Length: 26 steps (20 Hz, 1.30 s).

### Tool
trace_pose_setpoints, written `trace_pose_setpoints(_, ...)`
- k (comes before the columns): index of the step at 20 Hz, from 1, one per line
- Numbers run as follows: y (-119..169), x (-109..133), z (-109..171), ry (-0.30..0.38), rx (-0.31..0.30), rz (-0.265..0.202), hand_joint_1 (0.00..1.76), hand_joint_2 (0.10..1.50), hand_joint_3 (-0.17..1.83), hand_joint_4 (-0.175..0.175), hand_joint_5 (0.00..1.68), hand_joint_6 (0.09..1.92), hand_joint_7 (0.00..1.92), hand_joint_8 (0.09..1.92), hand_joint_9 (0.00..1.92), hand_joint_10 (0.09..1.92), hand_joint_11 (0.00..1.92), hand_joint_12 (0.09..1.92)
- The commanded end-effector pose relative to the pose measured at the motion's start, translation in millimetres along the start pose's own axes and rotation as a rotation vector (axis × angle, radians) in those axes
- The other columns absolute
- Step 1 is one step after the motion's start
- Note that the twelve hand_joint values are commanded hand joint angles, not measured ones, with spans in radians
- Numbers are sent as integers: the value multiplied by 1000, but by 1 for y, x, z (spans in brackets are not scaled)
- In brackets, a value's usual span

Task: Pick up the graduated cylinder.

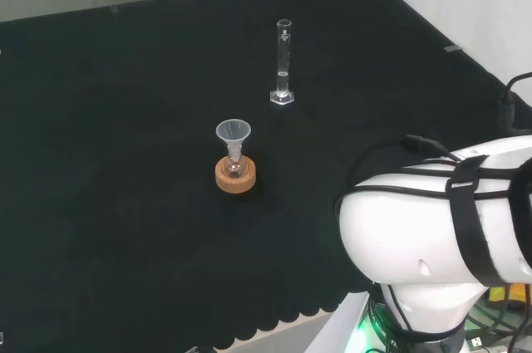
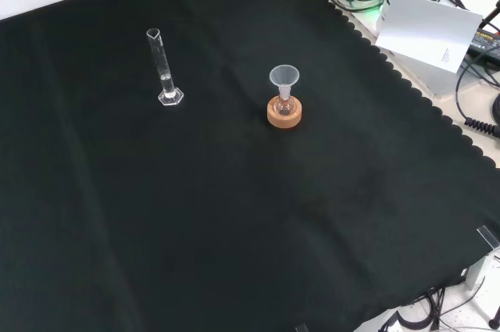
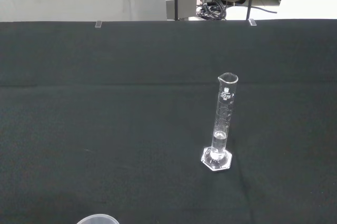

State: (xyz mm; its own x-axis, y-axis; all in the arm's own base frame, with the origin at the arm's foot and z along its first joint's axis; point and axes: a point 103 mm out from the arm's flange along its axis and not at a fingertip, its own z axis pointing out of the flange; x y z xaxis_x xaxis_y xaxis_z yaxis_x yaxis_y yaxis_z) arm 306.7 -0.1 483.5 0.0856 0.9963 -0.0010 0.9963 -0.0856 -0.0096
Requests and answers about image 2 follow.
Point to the black power adapter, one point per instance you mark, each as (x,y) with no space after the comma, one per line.
(486,45)

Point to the pale board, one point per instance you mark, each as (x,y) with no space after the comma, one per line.
(426,31)

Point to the clear plastic funnel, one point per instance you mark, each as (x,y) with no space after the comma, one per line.
(284,75)

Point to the round-bottom glass flask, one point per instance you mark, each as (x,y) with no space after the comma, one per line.
(284,107)

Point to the black tripod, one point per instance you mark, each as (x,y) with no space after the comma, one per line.
(495,316)

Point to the black cloth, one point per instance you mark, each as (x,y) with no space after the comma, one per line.
(195,191)

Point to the clear tape piece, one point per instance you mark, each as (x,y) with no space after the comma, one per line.
(301,328)
(489,236)

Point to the clear graduated cylinder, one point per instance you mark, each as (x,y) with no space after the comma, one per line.
(170,98)

